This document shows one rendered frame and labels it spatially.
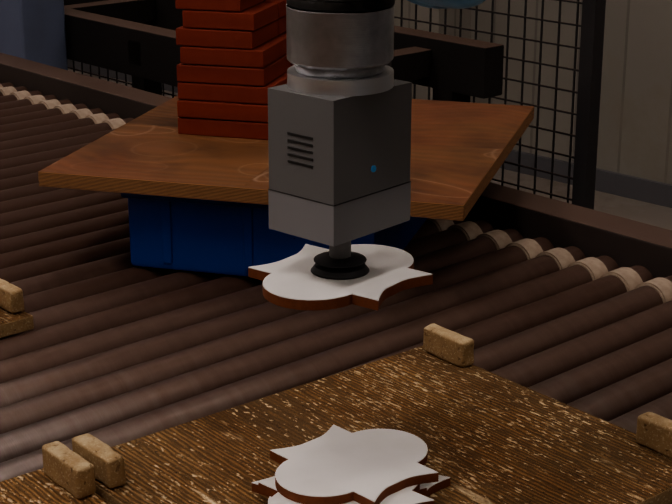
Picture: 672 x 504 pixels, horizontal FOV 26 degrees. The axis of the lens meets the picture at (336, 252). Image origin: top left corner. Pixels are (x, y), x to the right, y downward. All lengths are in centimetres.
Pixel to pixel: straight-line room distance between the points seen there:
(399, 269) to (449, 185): 57
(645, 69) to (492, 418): 405
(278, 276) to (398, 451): 19
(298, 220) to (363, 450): 22
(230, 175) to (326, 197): 67
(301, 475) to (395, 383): 27
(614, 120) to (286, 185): 441
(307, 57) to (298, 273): 17
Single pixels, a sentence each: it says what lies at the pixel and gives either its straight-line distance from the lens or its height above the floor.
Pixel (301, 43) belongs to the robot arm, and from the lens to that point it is 100.
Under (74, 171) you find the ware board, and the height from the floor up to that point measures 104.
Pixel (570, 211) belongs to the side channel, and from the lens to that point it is 186.
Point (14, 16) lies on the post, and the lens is 291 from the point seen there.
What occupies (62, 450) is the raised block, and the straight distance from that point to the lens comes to 120.
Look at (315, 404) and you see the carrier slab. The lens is 132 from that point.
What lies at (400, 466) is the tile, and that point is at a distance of 114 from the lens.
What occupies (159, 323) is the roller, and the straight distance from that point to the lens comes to 157.
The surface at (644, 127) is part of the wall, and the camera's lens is 533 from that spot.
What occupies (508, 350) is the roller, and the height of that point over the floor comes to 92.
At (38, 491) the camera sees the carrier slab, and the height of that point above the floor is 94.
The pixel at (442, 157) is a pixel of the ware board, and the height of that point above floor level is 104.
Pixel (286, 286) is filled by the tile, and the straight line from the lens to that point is 104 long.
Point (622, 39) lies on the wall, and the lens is 534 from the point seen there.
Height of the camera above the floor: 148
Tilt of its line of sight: 18 degrees down
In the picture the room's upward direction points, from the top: straight up
